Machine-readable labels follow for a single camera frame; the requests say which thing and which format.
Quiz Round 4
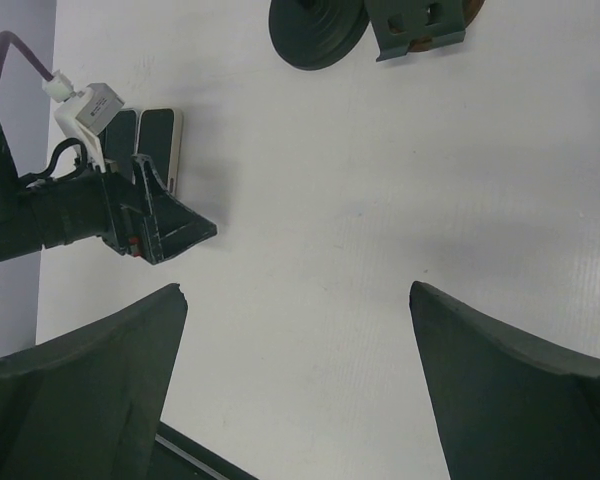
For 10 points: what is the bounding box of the brown round base phone stand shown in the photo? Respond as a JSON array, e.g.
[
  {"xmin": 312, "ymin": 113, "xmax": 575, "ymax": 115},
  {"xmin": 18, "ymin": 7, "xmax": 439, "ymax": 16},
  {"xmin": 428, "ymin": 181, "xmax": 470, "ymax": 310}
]
[{"xmin": 364, "ymin": 0, "xmax": 485, "ymax": 62}]

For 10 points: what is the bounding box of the black round base clamp stand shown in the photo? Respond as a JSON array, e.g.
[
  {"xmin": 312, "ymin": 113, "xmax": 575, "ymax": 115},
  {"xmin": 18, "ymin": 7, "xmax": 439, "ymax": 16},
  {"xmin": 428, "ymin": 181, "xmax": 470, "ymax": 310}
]
[{"xmin": 268, "ymin": 0, "xmax": 369, "ymax": 71}]

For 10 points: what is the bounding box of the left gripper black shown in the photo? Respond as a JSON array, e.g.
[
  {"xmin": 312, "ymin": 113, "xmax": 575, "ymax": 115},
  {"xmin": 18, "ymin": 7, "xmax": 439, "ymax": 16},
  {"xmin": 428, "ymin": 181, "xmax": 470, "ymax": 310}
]
[{"xmin": 98, "ymin": 155, "xmax": 218, "ymax": 264}]

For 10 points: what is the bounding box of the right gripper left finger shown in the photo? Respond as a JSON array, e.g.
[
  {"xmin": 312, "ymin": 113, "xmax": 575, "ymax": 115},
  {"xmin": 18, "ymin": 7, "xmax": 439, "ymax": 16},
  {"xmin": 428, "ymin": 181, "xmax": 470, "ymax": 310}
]
[{"xmin": 0, "ymin": 284, "xmax": 188, "ymax": 479}]

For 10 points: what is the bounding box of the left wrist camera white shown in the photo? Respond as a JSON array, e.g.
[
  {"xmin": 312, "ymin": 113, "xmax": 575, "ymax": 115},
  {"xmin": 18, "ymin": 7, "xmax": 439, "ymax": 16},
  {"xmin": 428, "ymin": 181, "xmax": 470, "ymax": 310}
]
[{"xmin": 43, "ymin": 70, "xmax": 125, "ymax": 170}]

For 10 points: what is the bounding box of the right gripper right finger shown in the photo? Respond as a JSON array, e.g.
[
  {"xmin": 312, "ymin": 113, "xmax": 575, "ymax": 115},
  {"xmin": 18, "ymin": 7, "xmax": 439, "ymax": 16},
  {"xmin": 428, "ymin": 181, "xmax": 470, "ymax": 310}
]
[{"xmin": 409, "ymin": 282, "xmax": 600, "ymax": 479}]

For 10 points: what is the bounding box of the phone with beige case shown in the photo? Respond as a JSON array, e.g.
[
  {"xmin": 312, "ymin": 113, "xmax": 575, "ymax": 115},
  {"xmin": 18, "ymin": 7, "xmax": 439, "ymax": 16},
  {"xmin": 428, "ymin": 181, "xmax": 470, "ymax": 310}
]
[{"xmin": 137, "ymin": 108, "xmax": 183, "ymax": 194}]

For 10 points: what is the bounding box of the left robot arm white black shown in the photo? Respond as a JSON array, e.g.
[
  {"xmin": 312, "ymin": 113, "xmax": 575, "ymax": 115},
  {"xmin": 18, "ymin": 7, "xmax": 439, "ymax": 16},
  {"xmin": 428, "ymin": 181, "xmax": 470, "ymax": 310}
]
[{"xmin": 0, "ymin": 123, "xmax": 218, "ymax": 265}]

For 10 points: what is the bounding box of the phone with clear case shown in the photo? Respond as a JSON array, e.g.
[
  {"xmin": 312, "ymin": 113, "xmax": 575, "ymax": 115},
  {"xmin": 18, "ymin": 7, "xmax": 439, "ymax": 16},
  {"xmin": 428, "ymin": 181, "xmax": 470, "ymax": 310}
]
[{"xmin": 100, "ymin": 109, "xmax": 139, "ymax": 181}]

